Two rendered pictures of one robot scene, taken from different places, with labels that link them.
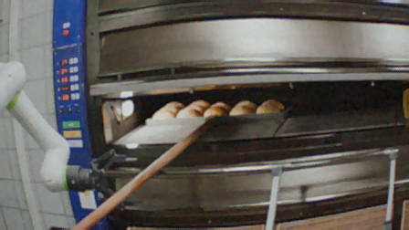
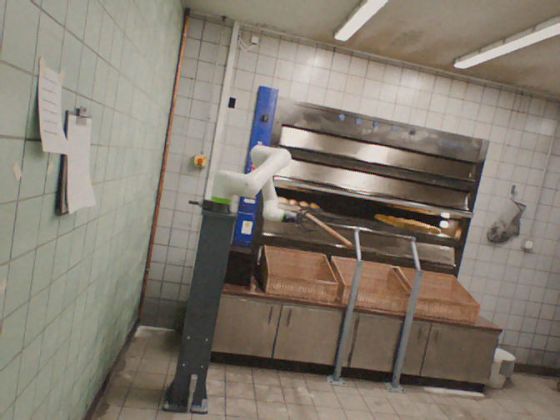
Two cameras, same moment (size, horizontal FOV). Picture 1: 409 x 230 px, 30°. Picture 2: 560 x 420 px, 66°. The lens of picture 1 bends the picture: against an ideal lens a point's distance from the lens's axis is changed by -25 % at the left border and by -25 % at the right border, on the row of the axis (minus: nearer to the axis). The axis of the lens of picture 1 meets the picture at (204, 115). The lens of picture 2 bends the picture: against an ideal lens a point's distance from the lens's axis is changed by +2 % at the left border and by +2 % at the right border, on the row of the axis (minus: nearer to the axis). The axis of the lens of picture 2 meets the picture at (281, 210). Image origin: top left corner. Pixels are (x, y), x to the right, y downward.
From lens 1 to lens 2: 1.72 m
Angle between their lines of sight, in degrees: 24
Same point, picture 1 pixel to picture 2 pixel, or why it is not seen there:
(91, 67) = not seen: hidden behind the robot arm
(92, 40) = not seen: hidden behind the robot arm
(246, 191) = (319, 236)
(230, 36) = (331, 173)
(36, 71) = (232, 159)
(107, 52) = not seen: hidden behind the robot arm
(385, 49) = (402, 192)
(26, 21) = (230, 127)
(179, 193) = (292, 231)
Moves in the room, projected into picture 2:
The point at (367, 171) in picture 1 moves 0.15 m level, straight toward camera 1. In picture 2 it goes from (376, 243) to (383, 247)
